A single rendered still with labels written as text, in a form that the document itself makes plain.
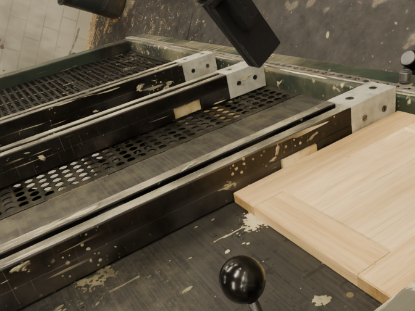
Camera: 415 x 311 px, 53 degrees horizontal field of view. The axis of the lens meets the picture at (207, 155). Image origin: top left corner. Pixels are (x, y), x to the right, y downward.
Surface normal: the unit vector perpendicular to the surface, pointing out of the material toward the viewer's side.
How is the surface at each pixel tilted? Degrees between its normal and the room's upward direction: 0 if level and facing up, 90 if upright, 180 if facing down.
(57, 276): 90
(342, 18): 0
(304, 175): 57
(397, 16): 0
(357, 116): 90
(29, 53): 90
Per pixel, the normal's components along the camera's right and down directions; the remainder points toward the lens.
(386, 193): -0.18, -0.88
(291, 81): -0.84, 0.37
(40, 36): 0.55, 0.13
